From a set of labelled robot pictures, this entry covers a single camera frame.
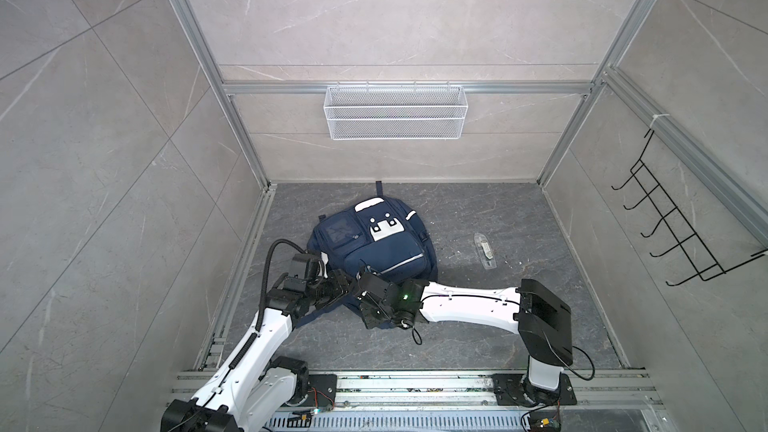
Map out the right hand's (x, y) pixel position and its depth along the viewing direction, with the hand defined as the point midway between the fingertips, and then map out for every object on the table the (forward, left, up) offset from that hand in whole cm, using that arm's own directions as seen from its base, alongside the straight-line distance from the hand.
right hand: (364, 311), depth 80 cm
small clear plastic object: (+21, -39, -6) cm, 45 cm away
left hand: (+8, +4, +5) cm, 10 cm away
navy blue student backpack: (+24, -3, +2) cm, 25 cm away
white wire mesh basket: (+60, -9, +23) cm, 65 cm away
